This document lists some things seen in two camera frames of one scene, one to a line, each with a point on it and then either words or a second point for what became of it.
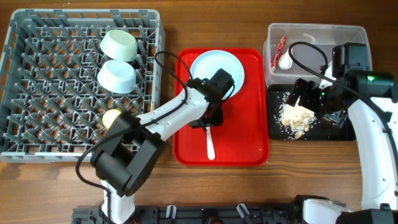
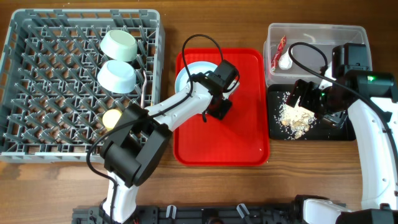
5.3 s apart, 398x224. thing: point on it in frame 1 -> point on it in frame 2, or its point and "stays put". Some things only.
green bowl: [119, 45] stays put
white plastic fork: [211, 153] -> [142, 100]
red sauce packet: [282, 45] stays put
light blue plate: [206, 64] -> [191, 69]
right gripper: [310, 88] stays put
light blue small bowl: [117, 76] stays put
